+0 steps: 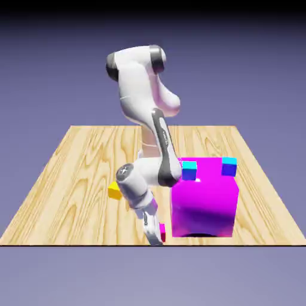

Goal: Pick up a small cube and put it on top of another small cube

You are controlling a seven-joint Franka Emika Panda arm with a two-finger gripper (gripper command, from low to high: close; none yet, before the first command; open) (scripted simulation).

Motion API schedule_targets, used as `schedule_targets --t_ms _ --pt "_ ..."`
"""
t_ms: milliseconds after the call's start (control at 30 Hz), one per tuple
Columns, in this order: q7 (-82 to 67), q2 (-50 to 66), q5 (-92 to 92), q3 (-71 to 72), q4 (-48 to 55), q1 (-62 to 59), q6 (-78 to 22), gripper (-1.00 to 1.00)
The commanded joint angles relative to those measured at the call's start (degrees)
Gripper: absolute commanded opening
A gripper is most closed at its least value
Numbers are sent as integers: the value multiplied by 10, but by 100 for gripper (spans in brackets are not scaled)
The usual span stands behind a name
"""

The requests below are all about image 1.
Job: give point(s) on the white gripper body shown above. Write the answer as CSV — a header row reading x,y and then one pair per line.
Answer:
x,y
151,226

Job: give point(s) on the small pink cube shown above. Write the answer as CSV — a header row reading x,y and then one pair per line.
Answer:
x,y
163,230

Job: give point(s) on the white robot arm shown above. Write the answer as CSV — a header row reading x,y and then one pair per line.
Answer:
x,y
133,95

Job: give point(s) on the small yellow cube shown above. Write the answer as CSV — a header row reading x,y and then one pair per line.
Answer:
x,y
114,191

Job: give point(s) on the small cyan cube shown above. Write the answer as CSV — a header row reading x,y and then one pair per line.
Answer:
x,y
189,170
229,166

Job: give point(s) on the large magenta box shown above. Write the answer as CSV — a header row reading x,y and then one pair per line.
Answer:
x,y
205,203

